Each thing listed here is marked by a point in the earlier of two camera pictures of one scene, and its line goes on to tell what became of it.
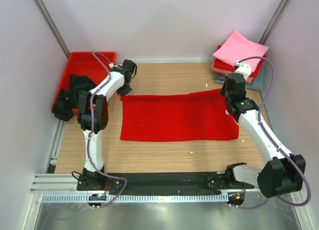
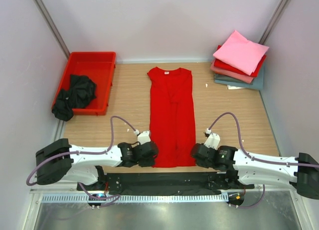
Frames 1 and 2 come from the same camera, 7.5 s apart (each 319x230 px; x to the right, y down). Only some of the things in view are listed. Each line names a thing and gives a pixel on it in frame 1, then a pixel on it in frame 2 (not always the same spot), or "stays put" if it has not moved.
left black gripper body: [125, 89] -> [150, 153]
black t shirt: [68, 99] stays put
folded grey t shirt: [258, 84] stays put
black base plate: [161, 183] stays put
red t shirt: [198, 116] -> [172, 117]
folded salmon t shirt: [218, 70] stays put
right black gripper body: [227, 96] -> [198, 153]
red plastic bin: [84, 64] stays put
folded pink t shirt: [238, 47] stays put
